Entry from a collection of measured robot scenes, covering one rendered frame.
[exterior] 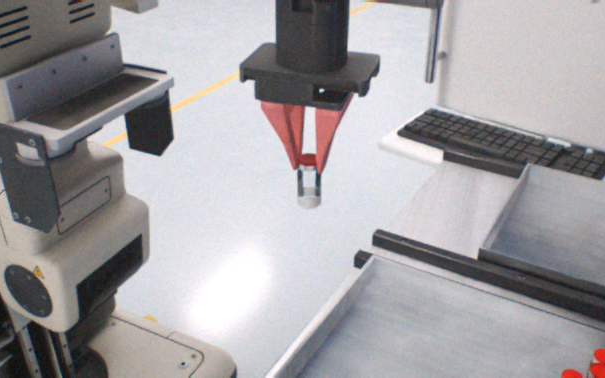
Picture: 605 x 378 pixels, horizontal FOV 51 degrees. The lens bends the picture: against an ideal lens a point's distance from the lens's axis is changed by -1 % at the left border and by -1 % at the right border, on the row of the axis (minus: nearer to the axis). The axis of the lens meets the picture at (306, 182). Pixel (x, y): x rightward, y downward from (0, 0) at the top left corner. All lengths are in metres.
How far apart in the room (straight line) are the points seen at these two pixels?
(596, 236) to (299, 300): 1.32
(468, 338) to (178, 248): 1.75
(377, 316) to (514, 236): 0.26
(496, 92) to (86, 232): 0.88
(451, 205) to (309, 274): 1.30
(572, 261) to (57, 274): 0.75
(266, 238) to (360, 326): 1.68
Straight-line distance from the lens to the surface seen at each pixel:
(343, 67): 0.50
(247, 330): 2.04
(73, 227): 1.10
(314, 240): 2.40
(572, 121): 1.40
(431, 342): 0.75
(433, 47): 1.40
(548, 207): 1.02
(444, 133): 1.33
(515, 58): 1.40
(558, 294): 0.83
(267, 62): 0.51
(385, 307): 0.79
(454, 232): 0.93
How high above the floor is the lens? 1.40
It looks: 30 degrees down
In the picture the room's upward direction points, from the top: straight up
